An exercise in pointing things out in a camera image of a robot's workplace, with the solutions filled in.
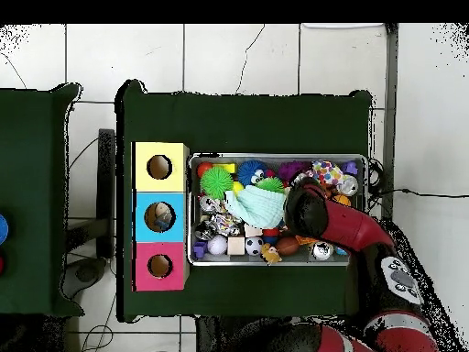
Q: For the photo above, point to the green spiky ball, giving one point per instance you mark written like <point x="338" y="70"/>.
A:
<point x="270" y="185"/>
<point x="217" y="182"/>

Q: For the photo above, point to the brown monkey plush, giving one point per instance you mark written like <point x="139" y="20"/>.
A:
<point x="270" y="254"/>

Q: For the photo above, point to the blue spiky ball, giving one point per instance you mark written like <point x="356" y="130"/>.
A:
<point x="252" y="171"/>

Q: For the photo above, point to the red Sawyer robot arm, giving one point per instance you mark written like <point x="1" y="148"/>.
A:
<point x="344" y="224"/>

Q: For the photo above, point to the white baseball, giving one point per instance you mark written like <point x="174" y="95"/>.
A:
<point x="217" y="244"/>

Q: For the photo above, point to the polka dot cloth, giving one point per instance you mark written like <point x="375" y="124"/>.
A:
<point x="327" y="173"/>

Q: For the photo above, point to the small brown football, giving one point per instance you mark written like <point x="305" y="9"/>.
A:
<point x="286" y="246"/>

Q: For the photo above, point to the dark green tablecloth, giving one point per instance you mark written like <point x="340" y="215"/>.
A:
<point x="242" y="125"/>

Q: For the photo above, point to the blue round object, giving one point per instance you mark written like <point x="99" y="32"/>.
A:
<point x="3" y="229"/>

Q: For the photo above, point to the mint green cloth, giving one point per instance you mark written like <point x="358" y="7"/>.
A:
<point x="260" y="207"/>

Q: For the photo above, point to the small soccer ball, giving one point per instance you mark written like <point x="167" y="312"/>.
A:
<point x="254" y="246"/>

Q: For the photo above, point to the black upright panel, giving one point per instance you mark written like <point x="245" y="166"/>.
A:
<point x="107" y="191"/>

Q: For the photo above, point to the purple spiky ball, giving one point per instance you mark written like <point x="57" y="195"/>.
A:
<point x="293" y="171"/>

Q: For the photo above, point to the side table with green cloth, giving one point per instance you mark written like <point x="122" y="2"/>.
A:
<point x="37" y="183"/>

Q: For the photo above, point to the wooden box with three holes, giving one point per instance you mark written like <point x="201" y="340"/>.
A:
<point x="141" y="202"/>

